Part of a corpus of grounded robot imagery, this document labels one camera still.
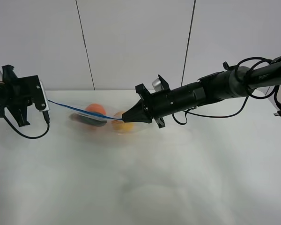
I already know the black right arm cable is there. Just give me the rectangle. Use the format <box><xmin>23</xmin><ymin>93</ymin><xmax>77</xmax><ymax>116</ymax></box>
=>
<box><xmin>172</xmin><ymin>57</ymin><xmax>281</xmax><ymax>125</ymax></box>

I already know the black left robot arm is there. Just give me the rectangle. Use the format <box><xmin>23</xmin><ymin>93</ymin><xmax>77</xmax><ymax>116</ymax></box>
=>
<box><xmin>0</xmin><ymin>65</ymin><xmax>49</xmax><ymax>127</ymax></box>

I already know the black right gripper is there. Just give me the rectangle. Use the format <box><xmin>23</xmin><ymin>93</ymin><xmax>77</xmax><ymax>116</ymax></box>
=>
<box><xmin>122</xmin><ymin>83</ymin><xmax>175</xmax><ymax>128</ymax></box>

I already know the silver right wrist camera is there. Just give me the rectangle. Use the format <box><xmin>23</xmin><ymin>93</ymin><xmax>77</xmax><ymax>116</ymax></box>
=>
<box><xmin>152</xmin><ymin>75</ymin><xmax>170</xmax><ymax>92</ymax></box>

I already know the purple eggplant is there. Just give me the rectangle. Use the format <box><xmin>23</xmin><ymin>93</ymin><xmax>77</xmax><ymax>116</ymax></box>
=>
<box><xmin>69</xmin><ymin>113</ymin><xmax>107</xmax><ymax>127</ymax></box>

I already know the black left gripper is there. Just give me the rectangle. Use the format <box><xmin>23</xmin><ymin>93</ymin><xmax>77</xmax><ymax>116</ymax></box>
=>
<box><xmin>2</xmin><ymin>65</ymin><xmax>44</xmax><ymax>127</ymax></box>

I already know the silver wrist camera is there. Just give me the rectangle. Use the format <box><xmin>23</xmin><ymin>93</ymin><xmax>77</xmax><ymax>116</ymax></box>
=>
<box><xmin>40</xmin><ymin>81</ymin><xmax>50</xmax><ymax>112</ymax></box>
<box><xmin>152</xmin><ymin>75</ymin><xmax>170</xmax><ymax>92</ymax></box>

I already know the black left camera cable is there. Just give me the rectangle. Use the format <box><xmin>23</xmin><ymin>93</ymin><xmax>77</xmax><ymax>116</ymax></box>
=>
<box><xmin>0</xmin><ymin>106</ymin><xmax>51</xmax><ymax>139</ymax></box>

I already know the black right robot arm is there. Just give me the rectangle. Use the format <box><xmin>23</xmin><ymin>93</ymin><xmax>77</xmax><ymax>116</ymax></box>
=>
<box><xmin>122</xmin><ymin>56</ymin><xmax>281</xmax><ymax>128</ymax></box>

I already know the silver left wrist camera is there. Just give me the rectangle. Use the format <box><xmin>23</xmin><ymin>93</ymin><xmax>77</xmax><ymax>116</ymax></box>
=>
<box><xmin>40</xmin><ymin>81</ymin><xmax>50</xmax><ymax>112</ymax></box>

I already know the orange fruit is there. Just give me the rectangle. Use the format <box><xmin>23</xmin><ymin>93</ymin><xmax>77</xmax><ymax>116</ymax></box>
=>
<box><xmin>85</xmin><ymin>104</ymin><xmax>106</xmax><ymax>116</ymax></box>

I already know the yellow pear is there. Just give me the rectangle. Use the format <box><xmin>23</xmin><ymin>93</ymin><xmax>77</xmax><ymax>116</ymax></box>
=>
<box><xmin>111</xmin><ymin>120</ymin><xmax>134</xmax><ymax>133</ymax></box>

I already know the clear blue-zip plastic bag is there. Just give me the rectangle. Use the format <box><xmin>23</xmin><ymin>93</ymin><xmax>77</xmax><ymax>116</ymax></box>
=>
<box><xmin>49</xmin><ymin>100</ymin><xmax>147</xmax><ymax>134</ymax></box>

